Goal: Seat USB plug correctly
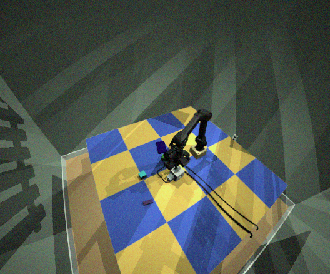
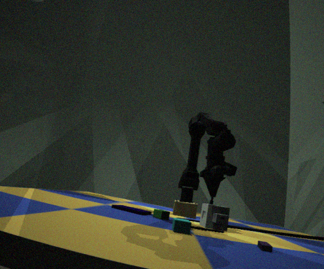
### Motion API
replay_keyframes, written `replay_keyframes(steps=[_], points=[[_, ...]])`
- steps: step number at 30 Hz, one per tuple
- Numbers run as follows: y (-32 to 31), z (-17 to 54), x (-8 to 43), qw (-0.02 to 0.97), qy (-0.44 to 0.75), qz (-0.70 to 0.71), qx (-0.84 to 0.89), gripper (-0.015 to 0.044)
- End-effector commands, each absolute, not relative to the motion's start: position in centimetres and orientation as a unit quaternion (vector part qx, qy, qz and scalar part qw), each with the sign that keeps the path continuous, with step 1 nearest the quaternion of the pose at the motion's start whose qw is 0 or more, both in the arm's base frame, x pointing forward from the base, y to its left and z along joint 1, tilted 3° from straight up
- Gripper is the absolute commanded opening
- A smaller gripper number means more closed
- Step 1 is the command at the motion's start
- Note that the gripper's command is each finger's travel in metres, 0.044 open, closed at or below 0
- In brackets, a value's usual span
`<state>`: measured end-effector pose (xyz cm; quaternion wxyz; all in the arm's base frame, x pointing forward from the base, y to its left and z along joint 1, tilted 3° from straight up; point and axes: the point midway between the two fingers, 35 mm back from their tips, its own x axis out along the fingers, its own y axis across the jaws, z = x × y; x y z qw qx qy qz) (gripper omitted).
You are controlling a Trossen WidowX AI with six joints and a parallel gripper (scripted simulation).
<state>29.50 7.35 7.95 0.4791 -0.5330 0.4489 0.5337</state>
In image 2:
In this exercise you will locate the teal rounded block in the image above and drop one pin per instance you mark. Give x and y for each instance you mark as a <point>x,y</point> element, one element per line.
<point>181,226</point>

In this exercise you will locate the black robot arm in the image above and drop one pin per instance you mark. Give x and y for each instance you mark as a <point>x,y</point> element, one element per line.
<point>222,141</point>

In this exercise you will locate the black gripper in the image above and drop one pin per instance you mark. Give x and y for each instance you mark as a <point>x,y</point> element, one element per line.
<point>214,172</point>

